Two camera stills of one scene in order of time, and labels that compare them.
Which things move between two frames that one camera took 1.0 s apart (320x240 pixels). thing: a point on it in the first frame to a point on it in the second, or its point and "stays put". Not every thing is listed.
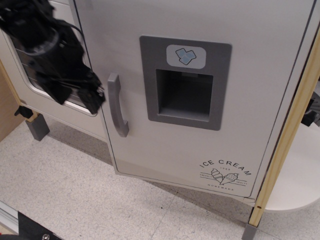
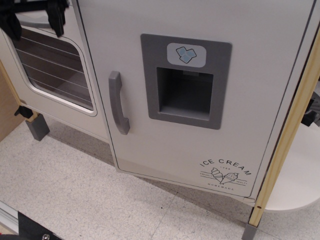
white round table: x=297 y=184 stays put
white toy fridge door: x=193 y=89 stays put
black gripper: x=57 y=54 to x=55 y=10
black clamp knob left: x=25 y=111 stays put
